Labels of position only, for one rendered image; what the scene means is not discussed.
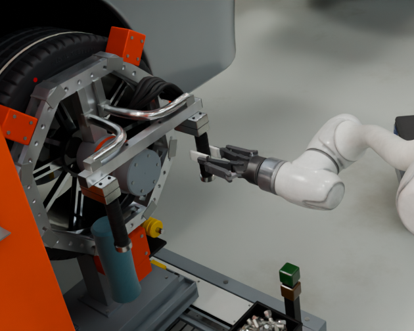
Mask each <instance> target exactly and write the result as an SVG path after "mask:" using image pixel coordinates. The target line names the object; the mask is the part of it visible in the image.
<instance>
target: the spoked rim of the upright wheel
mask: <svg viewBox="0 0 414 331"><path fill-rule="evenodd" d="M101 81H102V85H103V89H104V93H105V97H106V99H108V100H110V103H111V105H114V106H119V107H122V108H127V107H128V105H129V104H130V102H131V99H132V96H133V94H134V91H135V89H136V86H134V85H132V84H130V83H129V82H127V81H125V80H123V79H121V78H120V77H118V76H115V75H114V74H112V73H109V74H107V75H105V76H103V77H102V78H101ZM55 118H56V119H57V121H58V123H59V125H60V127H59V128H58V129H57V131H56V132H55V134H54V136H53V138H50V137H46V138H45V141H44V143H47V144H50V158H49V159H47V160H45V161H43V162H41V163H39V164H37V165H35V167H34V170H33V176H34V179H35V181H36V180H38V179H40V178H42V177H44V176H46V175H48V174H50V173H52V172H54V171H56V170H59V171H60V172H62V173H61V174H60V176H59V178H58V179H57V181H56V183H55V184H54V186H53V187H52V189H51V191H50V192H49V193H48V195H47V197H46V199H45V200H44V202H43V205H44V208H45V211H46V213H47V217H48V219H49V222H50V225H51V228H52V229H57V230H61V231H66V232H72V233H76V234H85V233H87V232H90V231H91V226H92V225H93V223H94V222H95V221H96V220H98V219H99V218H101V217H104V216H107V214H106V210H105V206H104V204H103V203H101V202H98V201H96V200H94V199H92V198H89V197H87V196H84V195H83V194H82V192H81V188H80V184H79V182H78V177H77V175H78V174H79V173H81V171H80V169H79V167H78V165H77V161H76V156H77V155H76V156H74V157H72V158H69V157H68V156H67V155H66V144H67V142H68V141H69V140H70V139H71V138H72V137H78V138H79V139H80V142H81V143H82V141H83V138H82V135H81V131H80V127H79V124H78V121H77V120H72V118H71V116H70V114H69V113H68V111H67V109H66V107H65V105H64V103H63V101H62V100H61V101H60V102H59V104H58V107H57V110H56V112H55ZM105 119H108V120H110V121H113V122H114V123H117V124H118V125H120V126H121V127H123V128H124V130H125V131H126V134H127V138H126V139H127V140H130V139H131V138H132V137H134V136H136V135H137V134H138V133H140V132H142V131H143V130H144V129H146V128H147V127H149V121H140V120H139V121H134V120H130V119H127V118H121V117H118V116H113V115H110V114H109V115H108V116H106V117H105ZM72 164H73V166H72V167H71V165H72ZM70 176H72V186H71V187H70V188H69V189H68V190H67V191H66V192H65V193H64V194H62V195H61V196H59V197H58V198H57V196H58V195H59V193H60V191H61V190H62V188H63V186H64V185H65V183H66V182H67V180H68V178H69V177H70ZM130 196H131V194H130V193H128V194H125V193H122V192H121V195H120V196H119V197H118V199H119V203H120V208H122V207H123V206H124V204H125V203H126V202H127V201H128V199H129V198H130ZM77 214H80V215H81V216H82V217H84V218H85V221H84V220H81V219H78V218H76V215H77Z"/></svg>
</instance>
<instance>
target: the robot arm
mask: <svg viewBox="0 0 414 331"><path fill-rule="evenodd" d="M209 147H210V155H211V156H213V157H217V158H220V157H221V159H222V158H225V159H227V160H229V161H230V162H228V161H223V160H217V159H213V158H210V156H209V155H206V154H203V153H199V152H196V151H193V150H190V151H189V154H190V158H191V160H193V161H196V162H198V163H199V164H203V165H204V167H205V171H206V172H208V173H211V174H213V175H216V176H218V177H221V178H223V179H225V180H226V181H227V182H228V183H231V182H233V180H232V179H234V178H236V177H238V178H243V179H246V180H247V181H248V182H249V183H251V184H253V185H257V186H259V188H260V189H261V190H264V191H266V192H270V193H272V194H274V195H277V196H281V197H282V198H284V199H285V200H286V201H288V202H290V203H292V204H296V205H298V206H302V207H304V208H309V209H313V210H322V211H329V210H333V209H335V208H336V207H337V206H338V205H339V203H340V202H341V201H342V199H343V196H344V191H345V186H344V183H343V181H342V180H341V178H340V177H339V176H338V174H339V173H340V172H341V171H342V170H343V169H346V168H347V167H349V166H350V165H352V164H353V163H354V162H356V161H358V160H359V159H361V158H362V157H363V156H364V155H365V153H366V150H367V148H372V149H373V150H374V151H375V152H376V153H377V154H378V155H379V156H380V157H381V158H382V159H383V160H384V161H385V162H387V163H388V164H389V165H391V166H392V167H394V168H396V169H399V170H402V171H405V173H404V175H403V178H402V180H401V182H400V185H399V188H398V191H397V196H396V209H397V213H398V216H399V218H400V220H401V222H402V223H403V225H404V227H405V228H406V229H407V230H408V231H409V232H410V233H411V234H412V235H413V236H414V140H412V141H406V140H404V139H402V138H401V137H399V136H397V135H395V134H393V133H392V132H390V131H389V130H387V129H385V128H383V127H381V126H378V125H362V123H361V122H360V120H359V119H358V118H356V117H355V116H353V115H351V114H339V115H337V116H335V117H333V118H331V119H330V120H328V121H327V122H326V123H325V124H324V125H323V126H322V127H321V129H320V130H319V131H318V132H317V133H316V134H315V136H314V137H313V139H312V140H311V141H310V143H309V145H308V147H307V149H306V150H305V152H304V153H303V154H302V155H301V156H300V157H298V158H297V159H295V160H294V161H293V162H288V161H286V160H280V159H278V158H274V157H269V158H264V157H261V156H259V155H258V151H257V150H249V149H245V148H240V147H237V146H232V145H229V144H228V145H226V147H225V148H224V147H221V148H219V147H216V146H210V145H209ZM220 155H221V156H220Z"/></svg>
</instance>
